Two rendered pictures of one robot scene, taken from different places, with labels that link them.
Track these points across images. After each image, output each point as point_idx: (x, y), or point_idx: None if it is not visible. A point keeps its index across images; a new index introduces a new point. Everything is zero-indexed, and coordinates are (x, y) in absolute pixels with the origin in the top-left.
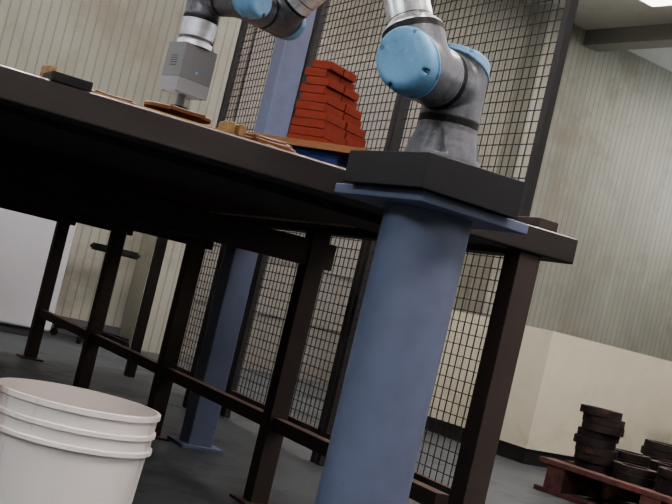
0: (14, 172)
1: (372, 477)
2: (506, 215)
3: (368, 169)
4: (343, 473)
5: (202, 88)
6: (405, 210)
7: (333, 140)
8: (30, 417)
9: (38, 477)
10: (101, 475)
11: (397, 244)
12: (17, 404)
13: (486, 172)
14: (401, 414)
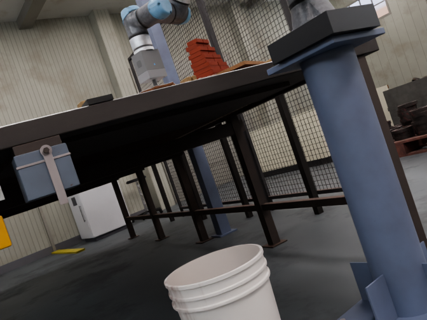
0: (91, 171)
1: (389, 207)
2: (375, 26)
3: (286, 48)
4: (372, 214)
5: (161, 70)
6: (318, 58)
7: (217, 72)
8: (201, 296)
9: None
10: (258, 301)
11: (325, 79)
12: (189, 293)
13: (355, 7)
14: (383, 166)
